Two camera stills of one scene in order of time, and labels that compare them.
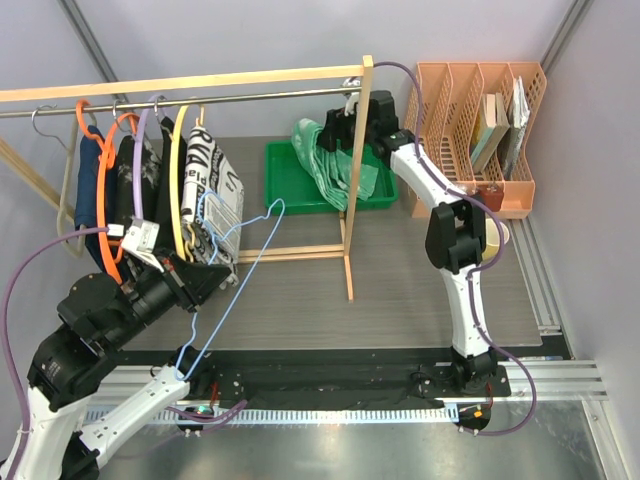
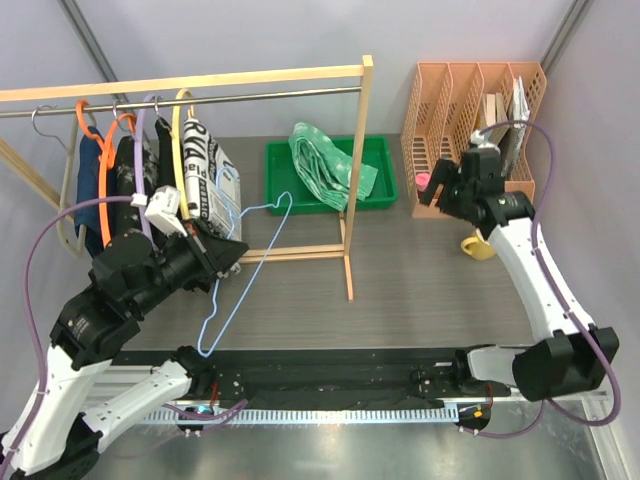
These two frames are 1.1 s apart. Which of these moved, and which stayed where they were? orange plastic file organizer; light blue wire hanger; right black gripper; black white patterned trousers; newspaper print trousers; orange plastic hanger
Moved: light blue wire hanger; right black gripper
Stayed: orange plastic file organizer; black white patterned trousers; newspaper print trousers; orange plastic hanger
